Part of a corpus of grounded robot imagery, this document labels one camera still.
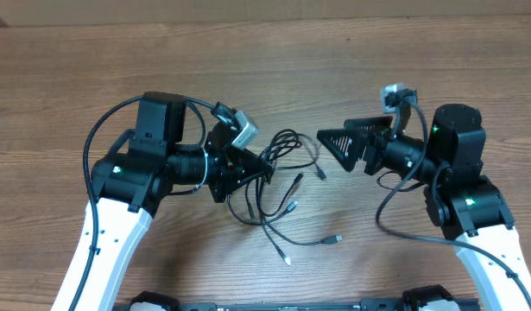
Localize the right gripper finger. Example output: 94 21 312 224
317 129 370 172
344 116 393 131

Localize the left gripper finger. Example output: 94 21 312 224
230 172 271 193
237 149 273 173

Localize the thick black USB cable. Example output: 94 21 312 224
258 128 344 247

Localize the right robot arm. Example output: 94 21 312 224
317 99 531 310

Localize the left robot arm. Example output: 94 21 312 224
52 92 273 310

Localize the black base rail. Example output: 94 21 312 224
112 285 481 311

